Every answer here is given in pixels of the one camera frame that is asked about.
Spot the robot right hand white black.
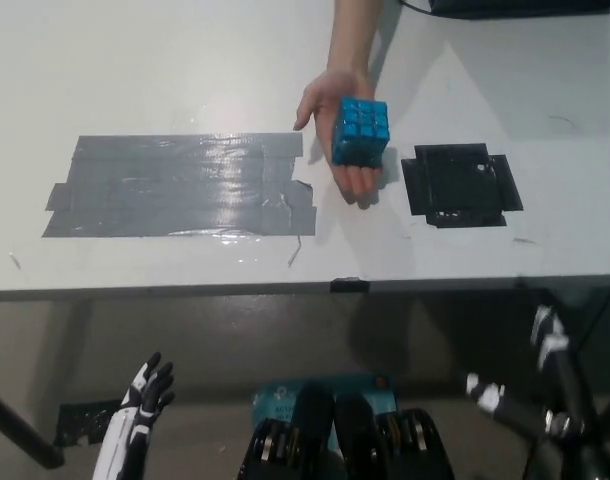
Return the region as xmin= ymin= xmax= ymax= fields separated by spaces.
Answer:
xmin=466 ymin=304 xmax=595 ymax=443

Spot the person's bare hand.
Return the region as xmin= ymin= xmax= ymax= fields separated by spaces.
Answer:
xmin=293 ymin=68 xmax=382 ymax=207

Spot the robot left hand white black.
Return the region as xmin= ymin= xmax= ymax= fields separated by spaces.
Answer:
xmin=92 ymin=351 xmax=177 ymax=480

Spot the blue rubik's cube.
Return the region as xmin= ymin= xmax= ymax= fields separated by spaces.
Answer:
xmin=331 ymin=96 xmax=391 ymax=172

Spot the black floor tape patch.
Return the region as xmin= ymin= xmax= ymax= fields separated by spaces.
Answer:
xmin=53 ymin=398 xmax=124 ymax=447

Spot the black table leg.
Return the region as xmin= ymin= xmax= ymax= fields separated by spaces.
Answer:
xmin=0 ymin=383 xmax=67 ymax=470

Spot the black tape square patch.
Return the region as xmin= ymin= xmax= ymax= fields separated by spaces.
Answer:
xmin=400 ymin=142 xmax=525 ymax=230

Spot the black device on table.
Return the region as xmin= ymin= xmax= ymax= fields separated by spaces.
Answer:
xmin=428 ymin=0 xmax=610 ymax=20

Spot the grey duct tape patch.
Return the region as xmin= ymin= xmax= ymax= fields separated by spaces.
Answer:
xmin=41 ymin=131 xmax=318 ymax=240

